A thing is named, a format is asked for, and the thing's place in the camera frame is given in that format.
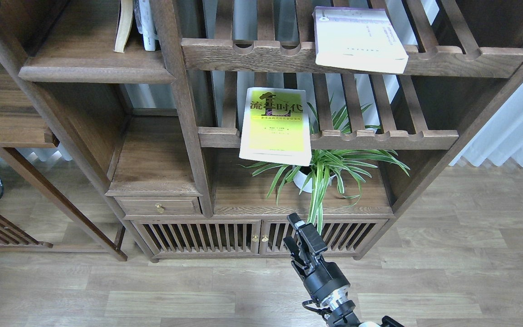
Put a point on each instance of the white plant pot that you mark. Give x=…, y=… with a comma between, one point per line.
x=301, y=180

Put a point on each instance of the upright cream paged book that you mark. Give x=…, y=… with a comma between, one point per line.
x=125, y=19

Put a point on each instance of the brass drawer knob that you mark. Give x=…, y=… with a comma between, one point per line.
x=159, y=208

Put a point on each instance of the white purple cover book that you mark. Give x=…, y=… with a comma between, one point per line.
x=357, y=39

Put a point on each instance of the dark wooden bookshelf unit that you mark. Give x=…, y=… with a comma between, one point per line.
x=162, y=127

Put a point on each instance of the yellow green cover book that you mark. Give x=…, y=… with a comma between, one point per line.
x=276, y=127

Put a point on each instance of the upright white book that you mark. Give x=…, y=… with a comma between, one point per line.
x=145, y=24

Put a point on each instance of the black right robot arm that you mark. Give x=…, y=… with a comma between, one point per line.
x=342, y=316

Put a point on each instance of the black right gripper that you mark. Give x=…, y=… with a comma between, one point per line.
x=324, y=282

